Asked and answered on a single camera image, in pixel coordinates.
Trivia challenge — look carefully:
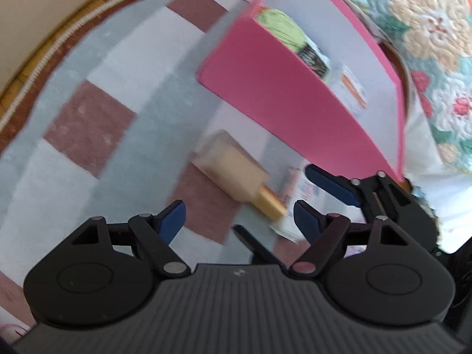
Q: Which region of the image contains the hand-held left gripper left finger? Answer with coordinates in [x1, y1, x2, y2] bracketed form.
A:
[70, 200, 191, 279]

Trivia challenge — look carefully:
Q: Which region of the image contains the beige foundation bottle gold cap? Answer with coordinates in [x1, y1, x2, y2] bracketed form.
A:
[192, 129, 288, 222]

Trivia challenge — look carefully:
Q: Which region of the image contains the pink cardboard box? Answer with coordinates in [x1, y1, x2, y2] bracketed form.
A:
[197, 0, 406, 181]

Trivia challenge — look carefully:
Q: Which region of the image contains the green yarn ball black label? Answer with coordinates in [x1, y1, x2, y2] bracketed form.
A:
[255, 7, 330, 82]

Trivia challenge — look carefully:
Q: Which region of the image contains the floral quilt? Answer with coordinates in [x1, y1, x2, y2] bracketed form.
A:
[313, 0, 472, 174]

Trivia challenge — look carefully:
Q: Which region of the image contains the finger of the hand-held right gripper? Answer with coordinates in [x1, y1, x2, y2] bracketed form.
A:
[232, 225, 289, 268]
[305, 164, 411, 222]

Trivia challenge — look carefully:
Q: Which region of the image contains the small white tissue pack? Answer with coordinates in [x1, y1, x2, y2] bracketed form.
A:
[269, 166, 366, 245]

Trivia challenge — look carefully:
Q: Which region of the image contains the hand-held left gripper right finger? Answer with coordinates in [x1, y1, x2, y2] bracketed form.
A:
[288, 200, 411, 278]

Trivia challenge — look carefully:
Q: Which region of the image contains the orange white paper label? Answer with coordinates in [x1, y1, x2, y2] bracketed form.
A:
[339, 65, 369, 110]

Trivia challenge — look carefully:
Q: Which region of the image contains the checkered rug brown border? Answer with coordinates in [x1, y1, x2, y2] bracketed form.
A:
[0, 0, 410, 329]

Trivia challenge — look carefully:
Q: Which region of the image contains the beige cabinet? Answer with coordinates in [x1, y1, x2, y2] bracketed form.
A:
[0, 0, 168, 94]

